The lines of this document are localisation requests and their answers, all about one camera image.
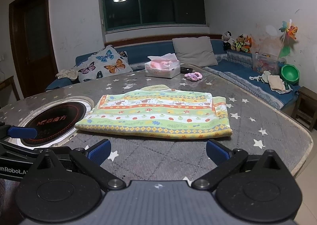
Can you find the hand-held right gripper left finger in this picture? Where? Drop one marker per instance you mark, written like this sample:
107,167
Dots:
100,152

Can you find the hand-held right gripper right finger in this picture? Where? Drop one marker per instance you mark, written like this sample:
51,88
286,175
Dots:
218,152

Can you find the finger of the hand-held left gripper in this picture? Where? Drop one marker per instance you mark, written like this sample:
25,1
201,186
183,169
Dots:
22,132
27,152

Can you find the green patterned child's garment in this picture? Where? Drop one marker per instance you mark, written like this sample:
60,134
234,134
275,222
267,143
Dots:
153,113

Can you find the cream folded clothes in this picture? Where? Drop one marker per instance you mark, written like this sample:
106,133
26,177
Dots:
276,82

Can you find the round black induction cooktop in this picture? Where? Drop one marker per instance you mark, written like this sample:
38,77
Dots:
54,121

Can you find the wooden side table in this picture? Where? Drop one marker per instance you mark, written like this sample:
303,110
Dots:
7,84

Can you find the cream crumpled cloth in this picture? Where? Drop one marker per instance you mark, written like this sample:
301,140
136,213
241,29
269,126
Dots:
66,73

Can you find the pink hair scrunchie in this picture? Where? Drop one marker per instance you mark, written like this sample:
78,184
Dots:
193,76

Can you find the butterfly print pillow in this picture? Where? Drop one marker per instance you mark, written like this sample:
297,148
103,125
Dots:
106,64

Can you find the small black remote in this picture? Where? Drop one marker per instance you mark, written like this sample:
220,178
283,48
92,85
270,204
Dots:
186,69

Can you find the dark wooden door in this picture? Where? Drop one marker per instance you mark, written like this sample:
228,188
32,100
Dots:
34,37

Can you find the pink and white tissue box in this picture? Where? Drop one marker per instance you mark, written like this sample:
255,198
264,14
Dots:
161,69

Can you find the clear plastic toy box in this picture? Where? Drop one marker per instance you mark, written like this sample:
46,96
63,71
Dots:
267,64

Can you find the wooden stool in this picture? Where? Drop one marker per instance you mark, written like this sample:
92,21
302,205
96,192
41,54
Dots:
307,98

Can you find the grey pillow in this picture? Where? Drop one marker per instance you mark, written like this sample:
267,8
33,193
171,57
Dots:
193,50

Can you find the green plastic bowl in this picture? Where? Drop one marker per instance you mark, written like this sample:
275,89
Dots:
289,73

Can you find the brown bear plush toy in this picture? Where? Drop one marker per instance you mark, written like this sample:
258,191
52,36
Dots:
239,43

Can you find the blue sofa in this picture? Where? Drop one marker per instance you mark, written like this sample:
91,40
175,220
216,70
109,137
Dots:
148,51

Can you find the orange fox plush toy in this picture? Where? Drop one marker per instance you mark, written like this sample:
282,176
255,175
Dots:
248,43

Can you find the panda plush toy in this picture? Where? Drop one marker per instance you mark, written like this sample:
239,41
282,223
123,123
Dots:
226,38

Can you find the colourful pinwheel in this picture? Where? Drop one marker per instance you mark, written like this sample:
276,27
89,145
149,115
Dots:
288,29

